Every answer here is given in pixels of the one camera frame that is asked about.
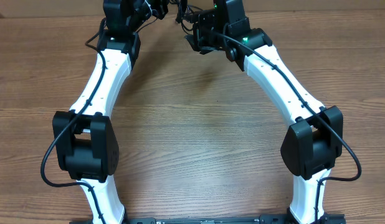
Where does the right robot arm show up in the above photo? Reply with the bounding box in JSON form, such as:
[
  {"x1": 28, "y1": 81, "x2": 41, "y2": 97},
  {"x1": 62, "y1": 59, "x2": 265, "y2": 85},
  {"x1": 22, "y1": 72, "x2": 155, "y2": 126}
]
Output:
[{"x1": 179, "y1": 1, "x2": 346, "y2": 223}]

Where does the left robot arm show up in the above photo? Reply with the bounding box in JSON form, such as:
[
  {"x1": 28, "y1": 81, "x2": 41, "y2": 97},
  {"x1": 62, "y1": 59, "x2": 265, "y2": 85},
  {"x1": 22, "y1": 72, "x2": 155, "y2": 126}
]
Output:
[{"x1": 40, "y1": 0, "x2": 169, "y2": 223}]

